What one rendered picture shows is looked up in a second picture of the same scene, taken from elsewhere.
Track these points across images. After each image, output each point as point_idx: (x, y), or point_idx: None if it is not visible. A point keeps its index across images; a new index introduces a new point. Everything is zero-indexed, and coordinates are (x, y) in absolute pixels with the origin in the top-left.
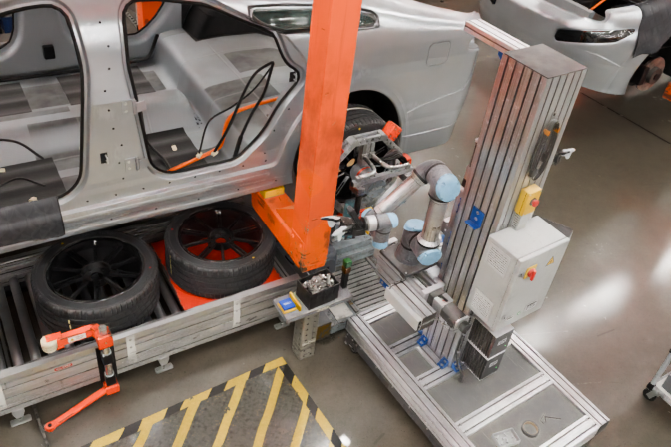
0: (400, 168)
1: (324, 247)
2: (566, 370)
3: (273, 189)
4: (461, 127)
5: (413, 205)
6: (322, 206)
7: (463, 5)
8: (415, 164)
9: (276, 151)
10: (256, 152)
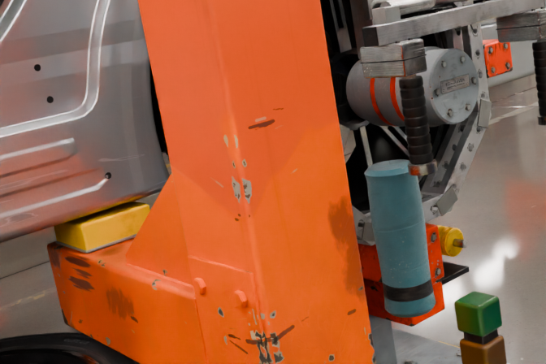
0: None
1: (348, 292)
2: None
3: (110, 214)
4: (526, 182)
5: (524, 299)
6: (277, 49)
7: None
8: (478, 244)
9: (80, 62)
10: (2, 62)
